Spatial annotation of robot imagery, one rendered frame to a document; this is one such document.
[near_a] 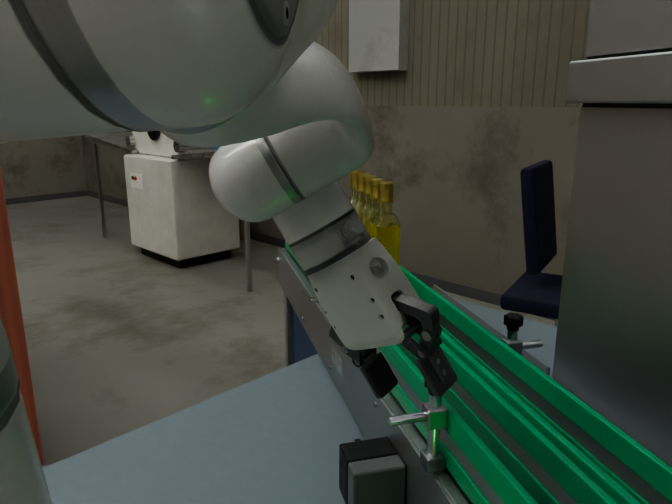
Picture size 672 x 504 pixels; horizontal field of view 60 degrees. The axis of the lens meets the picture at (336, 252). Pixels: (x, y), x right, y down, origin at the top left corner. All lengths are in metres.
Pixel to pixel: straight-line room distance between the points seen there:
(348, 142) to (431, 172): 3.72
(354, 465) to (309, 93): 0.61
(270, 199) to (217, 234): 4.50
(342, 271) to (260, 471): 0.54
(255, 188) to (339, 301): 0.16
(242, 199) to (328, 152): 0.08
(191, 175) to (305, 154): 4.32
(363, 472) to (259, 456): 0.25
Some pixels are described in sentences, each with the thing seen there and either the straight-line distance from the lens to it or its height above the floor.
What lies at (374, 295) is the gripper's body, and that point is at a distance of 0.53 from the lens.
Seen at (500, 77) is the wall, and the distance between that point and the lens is 3.91.
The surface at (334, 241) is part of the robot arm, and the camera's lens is 0.54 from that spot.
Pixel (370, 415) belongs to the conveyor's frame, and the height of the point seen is 0.82.
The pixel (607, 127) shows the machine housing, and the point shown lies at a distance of 0.92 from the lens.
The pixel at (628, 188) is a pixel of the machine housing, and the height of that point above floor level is 1.22.
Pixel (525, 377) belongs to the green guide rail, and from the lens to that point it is 0.91.
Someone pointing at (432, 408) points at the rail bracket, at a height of 0.97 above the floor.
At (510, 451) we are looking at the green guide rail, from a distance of 0.80.
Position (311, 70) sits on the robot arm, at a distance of 0.39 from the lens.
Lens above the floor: 1.34
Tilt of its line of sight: 15 degrees down
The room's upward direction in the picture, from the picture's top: straight up
